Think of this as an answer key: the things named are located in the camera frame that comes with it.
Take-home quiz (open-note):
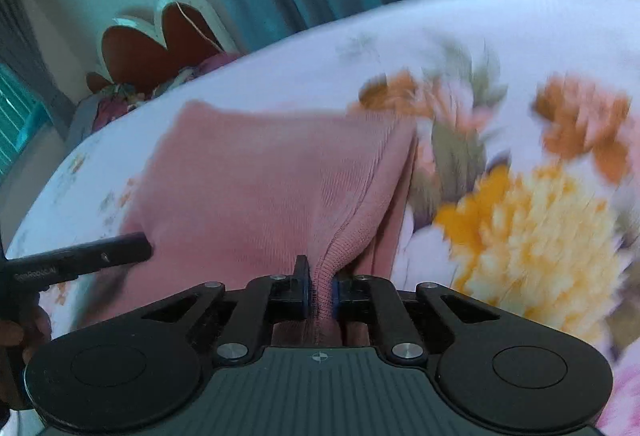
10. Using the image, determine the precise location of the floral bed sheet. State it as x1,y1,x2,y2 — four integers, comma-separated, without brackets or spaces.
1,0,639,435

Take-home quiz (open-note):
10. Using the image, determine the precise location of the pink knit garment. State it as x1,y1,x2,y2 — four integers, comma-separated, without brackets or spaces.
75,101,417,342

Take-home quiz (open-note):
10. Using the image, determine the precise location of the clothes pile beside bed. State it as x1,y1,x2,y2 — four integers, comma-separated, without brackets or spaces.
65,52,241,152

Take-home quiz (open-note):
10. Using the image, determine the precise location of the person's left hand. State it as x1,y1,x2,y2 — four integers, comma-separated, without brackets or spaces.
1,303,52,410

